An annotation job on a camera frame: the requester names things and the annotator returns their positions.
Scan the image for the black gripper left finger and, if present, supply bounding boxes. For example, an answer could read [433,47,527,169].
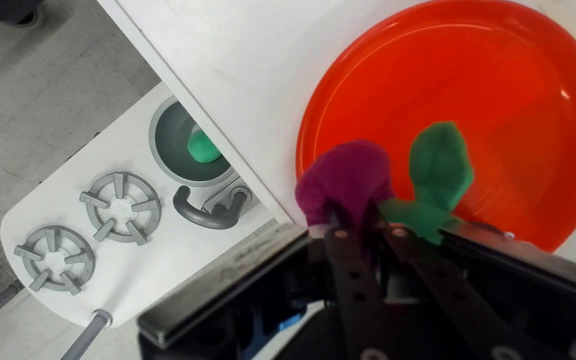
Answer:
[323,228,397,360]

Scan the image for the purple plush toy green leaves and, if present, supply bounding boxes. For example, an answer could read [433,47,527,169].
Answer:
[293,122,474,247]

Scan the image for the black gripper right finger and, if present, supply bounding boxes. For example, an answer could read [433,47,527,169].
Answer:
[384,224,555,360]

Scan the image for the white toy kitchen cabinet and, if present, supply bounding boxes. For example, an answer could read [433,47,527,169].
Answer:
[96,0,576,257]

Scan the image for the orange round plate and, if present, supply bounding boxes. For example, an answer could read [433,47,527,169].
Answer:
[293,0,576,253]

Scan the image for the grey toy faucet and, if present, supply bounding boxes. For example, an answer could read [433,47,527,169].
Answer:
[172,186,251,230]

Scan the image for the white toy stove sink top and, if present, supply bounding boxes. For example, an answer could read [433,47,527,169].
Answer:
[0,80,295,331]

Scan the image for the grey metal pole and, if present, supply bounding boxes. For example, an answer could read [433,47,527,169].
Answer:
[59,308,111,360]

